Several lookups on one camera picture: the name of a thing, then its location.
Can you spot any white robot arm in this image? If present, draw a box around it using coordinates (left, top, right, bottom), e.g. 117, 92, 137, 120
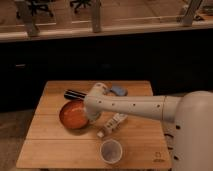
84, 83, 213, 171

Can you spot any metal post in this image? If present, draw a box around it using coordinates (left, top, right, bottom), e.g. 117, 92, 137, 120
14, 0, 39, 37
91, 0, 101, 33
181, 0, 202, 27

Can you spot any black office chair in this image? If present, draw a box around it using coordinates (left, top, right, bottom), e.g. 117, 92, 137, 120
69, 0, 91, 13
25, 0, 53, 17

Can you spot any middle metal post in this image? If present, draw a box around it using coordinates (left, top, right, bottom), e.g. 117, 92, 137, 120
91, 0, 101, 33

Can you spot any left metal post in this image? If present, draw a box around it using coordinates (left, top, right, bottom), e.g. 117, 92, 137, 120
14, 0, 39, 37

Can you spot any right metal post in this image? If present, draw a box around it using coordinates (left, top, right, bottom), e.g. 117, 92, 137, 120
181, 0, 202, 27

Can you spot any black cabinet front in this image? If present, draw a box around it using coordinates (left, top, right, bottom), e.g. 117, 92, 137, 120
0, 29, 213, 111

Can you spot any black rectangular case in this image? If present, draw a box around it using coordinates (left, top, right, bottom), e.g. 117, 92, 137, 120
64, 89, 86, 100

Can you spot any orange ceramic bowl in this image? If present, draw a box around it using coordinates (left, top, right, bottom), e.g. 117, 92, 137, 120
59, 100, 89, 129

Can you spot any left black office chair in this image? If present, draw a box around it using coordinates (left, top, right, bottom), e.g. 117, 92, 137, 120
25, 0, 53, 17

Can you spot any small white die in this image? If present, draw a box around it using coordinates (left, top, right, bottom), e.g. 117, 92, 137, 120
97, 132, 104, 138

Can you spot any right black office chair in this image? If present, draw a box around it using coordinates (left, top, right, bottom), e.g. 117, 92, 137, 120
69, 0, 91, 13

